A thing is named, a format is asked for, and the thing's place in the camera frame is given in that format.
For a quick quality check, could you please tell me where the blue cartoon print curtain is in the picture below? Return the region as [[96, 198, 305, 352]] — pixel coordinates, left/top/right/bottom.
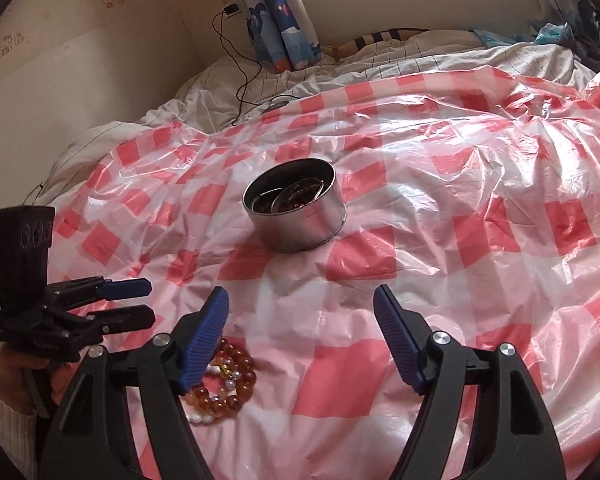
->
[[220, 0, 324, 72]]

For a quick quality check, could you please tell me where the amber bead bracelet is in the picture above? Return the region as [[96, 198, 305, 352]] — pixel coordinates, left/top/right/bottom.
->
[[182, 338, 257, 418]]

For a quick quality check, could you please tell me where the black charger cable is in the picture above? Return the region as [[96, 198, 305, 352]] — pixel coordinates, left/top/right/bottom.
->
[[212, 6, 301, 127]]

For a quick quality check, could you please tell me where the person's left forearm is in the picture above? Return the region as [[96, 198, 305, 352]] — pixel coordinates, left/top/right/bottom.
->
[[0, 375, 38, 480]]

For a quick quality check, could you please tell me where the red checkered plastic sheet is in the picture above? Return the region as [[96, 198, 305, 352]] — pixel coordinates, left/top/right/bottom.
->
[[45, 65, 600, 480]]

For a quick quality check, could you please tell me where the light blue cloth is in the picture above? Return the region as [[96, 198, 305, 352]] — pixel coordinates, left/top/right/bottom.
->
[[472, 27, 512, 44]]

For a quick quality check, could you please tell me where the white bead bracelet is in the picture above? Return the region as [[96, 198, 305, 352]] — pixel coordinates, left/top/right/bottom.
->
[[185, 362, 242, 424]]

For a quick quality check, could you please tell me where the striped pillow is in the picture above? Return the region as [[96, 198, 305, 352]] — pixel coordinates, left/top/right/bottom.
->
[[330, 27, 476, 62]]

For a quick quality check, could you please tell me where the blue plastic bag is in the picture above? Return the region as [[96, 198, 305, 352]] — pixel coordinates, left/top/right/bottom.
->
[[515, 22, 576, 47]]

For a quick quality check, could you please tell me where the person's left hand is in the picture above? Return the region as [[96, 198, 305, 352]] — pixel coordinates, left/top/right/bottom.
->
[[0, 347, 77, 415]]

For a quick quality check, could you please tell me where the round metal tin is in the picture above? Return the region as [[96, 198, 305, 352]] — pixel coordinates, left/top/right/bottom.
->
[[243, 158, 347, 253]]

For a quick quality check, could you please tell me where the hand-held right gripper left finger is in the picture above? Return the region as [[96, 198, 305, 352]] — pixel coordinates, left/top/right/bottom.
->
[[39, 286, 230, 480]]

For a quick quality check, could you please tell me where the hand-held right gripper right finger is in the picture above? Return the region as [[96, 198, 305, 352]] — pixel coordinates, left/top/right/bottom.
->
[[373, 284, 567, 480]]

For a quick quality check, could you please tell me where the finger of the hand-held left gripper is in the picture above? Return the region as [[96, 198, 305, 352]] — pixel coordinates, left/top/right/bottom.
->
[[62, 304, 157, 346], [50, 277, 152, 313]]

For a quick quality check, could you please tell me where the white striped quilt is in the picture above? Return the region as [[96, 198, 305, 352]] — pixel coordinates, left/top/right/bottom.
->
[[45, 30, 600, 161]]

